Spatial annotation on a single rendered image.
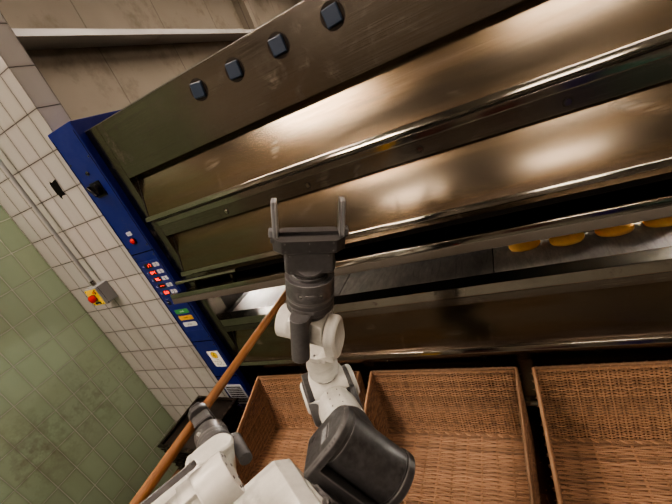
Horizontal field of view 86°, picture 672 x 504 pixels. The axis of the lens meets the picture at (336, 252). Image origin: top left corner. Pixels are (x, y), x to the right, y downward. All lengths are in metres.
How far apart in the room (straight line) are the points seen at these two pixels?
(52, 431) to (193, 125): 1.70
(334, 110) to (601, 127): 0.67
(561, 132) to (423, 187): 0.36
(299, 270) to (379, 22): 0.67
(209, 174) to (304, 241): 0.84
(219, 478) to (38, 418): 1.87
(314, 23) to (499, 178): 0.63
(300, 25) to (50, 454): 2.20
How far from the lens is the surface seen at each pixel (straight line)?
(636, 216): 1.02
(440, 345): 1.40
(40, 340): 2.38
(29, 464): 2.42
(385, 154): 1.09
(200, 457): 1.03
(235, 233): 1.45
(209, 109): 1.30
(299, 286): 0.61
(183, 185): 1.48
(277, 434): 1.96
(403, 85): 1.06
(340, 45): 1.08
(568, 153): 1.09
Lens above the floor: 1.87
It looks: 22 degrees down
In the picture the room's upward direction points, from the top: 24 degrees counter-clockwise
